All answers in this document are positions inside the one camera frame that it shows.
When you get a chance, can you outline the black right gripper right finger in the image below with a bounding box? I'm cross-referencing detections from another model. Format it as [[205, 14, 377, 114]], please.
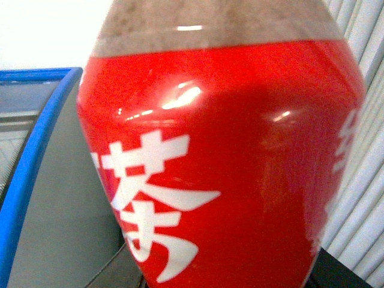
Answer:
[[307, 248, 372, 288]]

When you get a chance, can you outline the red label tea bottle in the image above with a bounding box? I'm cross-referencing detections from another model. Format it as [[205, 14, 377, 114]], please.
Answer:
[[77, 1, 365, 287]]

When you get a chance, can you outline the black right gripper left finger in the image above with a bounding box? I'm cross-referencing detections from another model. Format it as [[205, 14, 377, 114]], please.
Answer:
[[86, 244, 147, 288]]

